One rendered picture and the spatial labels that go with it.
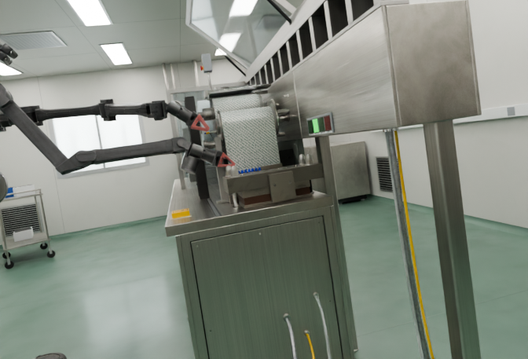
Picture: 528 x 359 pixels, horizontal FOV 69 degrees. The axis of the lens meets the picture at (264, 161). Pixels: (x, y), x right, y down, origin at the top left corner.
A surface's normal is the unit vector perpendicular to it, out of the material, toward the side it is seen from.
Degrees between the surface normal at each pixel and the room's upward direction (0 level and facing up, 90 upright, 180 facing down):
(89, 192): 90
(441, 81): 90
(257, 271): 90
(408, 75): 90
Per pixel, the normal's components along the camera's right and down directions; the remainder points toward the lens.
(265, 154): 0.22, 0.02
